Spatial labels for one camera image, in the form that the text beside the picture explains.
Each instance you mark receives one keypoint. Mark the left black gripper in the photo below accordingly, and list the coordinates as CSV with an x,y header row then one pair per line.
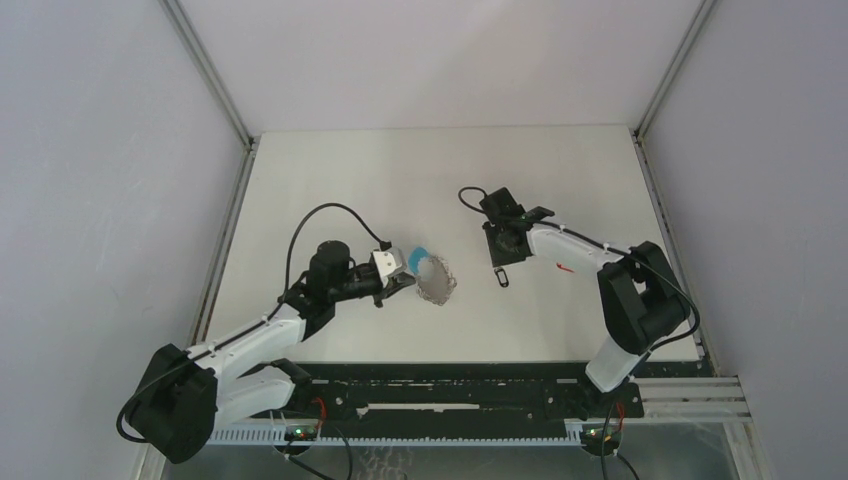
x,y
398,282

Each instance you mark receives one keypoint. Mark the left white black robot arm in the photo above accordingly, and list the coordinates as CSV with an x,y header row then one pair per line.
x,y
186,394

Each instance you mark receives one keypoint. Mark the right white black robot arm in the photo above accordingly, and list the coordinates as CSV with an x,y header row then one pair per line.
x,y
642,302

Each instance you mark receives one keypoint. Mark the black key tag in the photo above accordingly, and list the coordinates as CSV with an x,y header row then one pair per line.
x,y
502,277

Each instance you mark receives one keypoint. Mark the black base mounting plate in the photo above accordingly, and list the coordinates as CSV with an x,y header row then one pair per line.
x,y
458,398

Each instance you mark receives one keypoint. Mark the left small circuit board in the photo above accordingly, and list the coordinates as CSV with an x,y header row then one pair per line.
x,y
300,434

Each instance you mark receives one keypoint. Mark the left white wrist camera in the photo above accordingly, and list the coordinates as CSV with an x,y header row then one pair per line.
x,y
389,263

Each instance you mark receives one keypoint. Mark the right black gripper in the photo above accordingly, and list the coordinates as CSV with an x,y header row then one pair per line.
x,y
500,259

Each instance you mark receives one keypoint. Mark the right small circuit board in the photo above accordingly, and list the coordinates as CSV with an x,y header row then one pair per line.
x,y
595,437

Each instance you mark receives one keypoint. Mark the white slotted cable duct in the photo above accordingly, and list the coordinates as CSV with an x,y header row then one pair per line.
x,y
268,434

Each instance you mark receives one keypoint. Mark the small circuit board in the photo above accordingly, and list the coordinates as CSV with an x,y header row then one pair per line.
x,y
595,437
300,434

